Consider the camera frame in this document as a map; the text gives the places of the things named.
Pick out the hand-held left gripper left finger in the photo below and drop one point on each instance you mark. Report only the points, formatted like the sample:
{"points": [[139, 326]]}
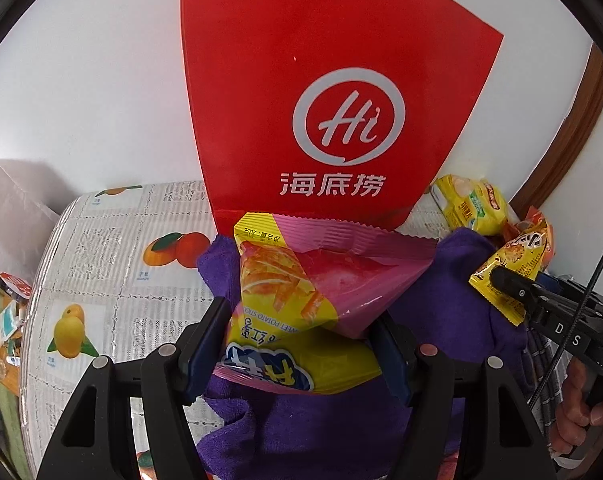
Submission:
{"points": [[207, 345]]}

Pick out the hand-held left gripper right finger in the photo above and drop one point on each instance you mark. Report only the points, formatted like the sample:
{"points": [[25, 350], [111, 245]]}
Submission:
{"points": [[394, 355]]}

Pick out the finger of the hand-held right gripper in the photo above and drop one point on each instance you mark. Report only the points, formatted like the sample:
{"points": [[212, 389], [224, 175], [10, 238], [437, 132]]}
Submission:
{"points": [[556, 285], [516, 287]]}

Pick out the small yellow snack packet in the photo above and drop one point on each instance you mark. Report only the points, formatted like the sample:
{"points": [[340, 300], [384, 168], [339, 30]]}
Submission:
{"points": [[506, 265]]}

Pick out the purple plush basket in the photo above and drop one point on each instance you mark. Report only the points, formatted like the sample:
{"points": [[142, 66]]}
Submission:
{"points": [[456, 310]]}

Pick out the pink and yellow snack packet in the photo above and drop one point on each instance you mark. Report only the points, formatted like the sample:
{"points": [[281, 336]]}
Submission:
{"points": [[301, 290]]}

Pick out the person's right hand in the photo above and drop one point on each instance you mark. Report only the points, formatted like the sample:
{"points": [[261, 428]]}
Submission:
{"points": [[576, 395]]}

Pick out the large orange snack bag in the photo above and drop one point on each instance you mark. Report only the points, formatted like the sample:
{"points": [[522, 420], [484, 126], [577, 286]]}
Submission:
{"points": [[531, 230]]}

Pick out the grey plaid cloth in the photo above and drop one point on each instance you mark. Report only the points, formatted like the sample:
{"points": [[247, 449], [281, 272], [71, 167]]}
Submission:
{"points": [[546, 385]]}

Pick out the large yellow snack bag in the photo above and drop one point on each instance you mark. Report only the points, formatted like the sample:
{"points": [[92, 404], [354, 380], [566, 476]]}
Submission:
{"points": [[469, 205]]}

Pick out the fruit print tablecloth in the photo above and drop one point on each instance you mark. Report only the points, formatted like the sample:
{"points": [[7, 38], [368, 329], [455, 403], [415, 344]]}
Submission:
{"points": [[106, 245]]}

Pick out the small red and white box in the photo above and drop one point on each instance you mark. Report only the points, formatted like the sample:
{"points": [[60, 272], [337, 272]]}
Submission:
{"points": [[15, 285]]}

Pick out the red paper bag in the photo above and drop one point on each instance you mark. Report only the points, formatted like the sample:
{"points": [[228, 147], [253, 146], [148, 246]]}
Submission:
{"points": [[326, 100]]}

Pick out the brown wooden door frame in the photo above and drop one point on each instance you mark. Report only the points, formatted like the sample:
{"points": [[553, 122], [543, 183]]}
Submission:
{"points": [[576, 125]]}

